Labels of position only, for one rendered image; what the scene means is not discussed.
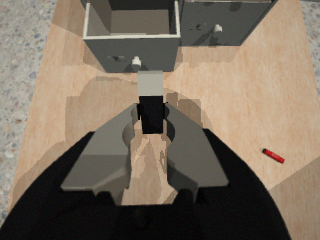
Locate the grey drawer front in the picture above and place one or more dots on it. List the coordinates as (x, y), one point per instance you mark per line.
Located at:
(228, 20)
(118, 31)

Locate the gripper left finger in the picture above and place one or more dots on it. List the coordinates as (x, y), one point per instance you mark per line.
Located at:
(99, 161)

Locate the grey chest of drawers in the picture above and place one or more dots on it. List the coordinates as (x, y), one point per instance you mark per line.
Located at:
(180, 2)

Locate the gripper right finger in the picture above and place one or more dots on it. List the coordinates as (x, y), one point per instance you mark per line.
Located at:
(198, 160)

